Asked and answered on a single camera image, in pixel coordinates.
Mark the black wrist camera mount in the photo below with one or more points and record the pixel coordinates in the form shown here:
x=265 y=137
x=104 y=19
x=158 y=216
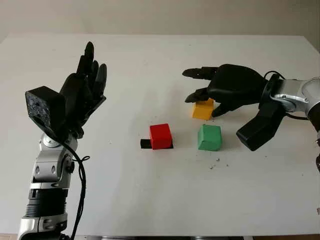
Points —
x=42 y=107
x=260 y=130

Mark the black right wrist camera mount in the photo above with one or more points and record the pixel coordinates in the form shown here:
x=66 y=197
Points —
x=260 y=130

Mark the green cube block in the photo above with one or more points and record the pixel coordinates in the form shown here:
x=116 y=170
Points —
x=210 y=138

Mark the red cube block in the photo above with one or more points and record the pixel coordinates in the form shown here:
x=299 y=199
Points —
x=161 y=137

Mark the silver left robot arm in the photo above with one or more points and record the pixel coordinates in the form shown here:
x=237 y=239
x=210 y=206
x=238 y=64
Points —
x=47 y=170

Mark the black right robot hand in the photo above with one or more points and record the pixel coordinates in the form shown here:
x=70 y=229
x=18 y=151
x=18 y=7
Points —
x=237 y=85

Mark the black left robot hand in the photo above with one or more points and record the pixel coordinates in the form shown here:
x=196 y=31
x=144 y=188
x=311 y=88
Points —
x=77 y=95

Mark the black tape strip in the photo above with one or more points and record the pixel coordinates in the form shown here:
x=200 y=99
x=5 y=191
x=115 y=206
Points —
x=145 y=143

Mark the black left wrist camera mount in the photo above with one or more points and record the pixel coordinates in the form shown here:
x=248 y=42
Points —
x=42 y=107

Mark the yellow cube block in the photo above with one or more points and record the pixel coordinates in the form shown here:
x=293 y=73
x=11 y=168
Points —
x=201 y=111

